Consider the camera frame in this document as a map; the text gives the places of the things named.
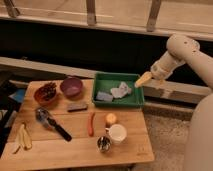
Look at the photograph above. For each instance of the green plastic tray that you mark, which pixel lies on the green plastic tray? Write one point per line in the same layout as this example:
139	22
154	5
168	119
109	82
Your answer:
103	82

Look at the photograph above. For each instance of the blue object at left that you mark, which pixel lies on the blue object at left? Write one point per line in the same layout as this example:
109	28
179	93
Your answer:
19	95

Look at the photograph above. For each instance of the orange carrot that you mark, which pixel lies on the orange carrot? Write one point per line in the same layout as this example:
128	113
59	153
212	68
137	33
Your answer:
90	128

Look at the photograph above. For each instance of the white mug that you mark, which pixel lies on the white mug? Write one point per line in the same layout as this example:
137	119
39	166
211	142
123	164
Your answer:
117	133

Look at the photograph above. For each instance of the ice cream scoop black handle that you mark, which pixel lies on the ice cream scoop black handle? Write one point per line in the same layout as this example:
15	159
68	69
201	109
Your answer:
44	117

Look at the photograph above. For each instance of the light blue sponge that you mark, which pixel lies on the light blue sponge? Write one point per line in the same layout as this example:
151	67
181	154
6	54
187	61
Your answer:
102	96

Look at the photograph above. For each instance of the white crumpled cloth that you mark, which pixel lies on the white crumpled cloth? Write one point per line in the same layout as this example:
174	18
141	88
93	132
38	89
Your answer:
121	91

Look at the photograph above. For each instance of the purple bowl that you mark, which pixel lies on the purple bowl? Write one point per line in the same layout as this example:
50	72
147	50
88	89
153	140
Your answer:
71	86

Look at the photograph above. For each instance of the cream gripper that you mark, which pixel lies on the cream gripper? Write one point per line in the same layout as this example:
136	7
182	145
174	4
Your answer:
162	69

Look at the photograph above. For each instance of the brown bowl with contents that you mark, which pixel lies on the brown bowl with contents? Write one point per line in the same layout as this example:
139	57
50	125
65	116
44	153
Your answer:
46	94

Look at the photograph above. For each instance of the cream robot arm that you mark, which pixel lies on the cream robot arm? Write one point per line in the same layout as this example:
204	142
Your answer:
181	50

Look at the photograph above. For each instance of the small yellow orange fruit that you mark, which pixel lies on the small yellow orange fruit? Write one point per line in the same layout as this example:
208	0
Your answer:
110	119

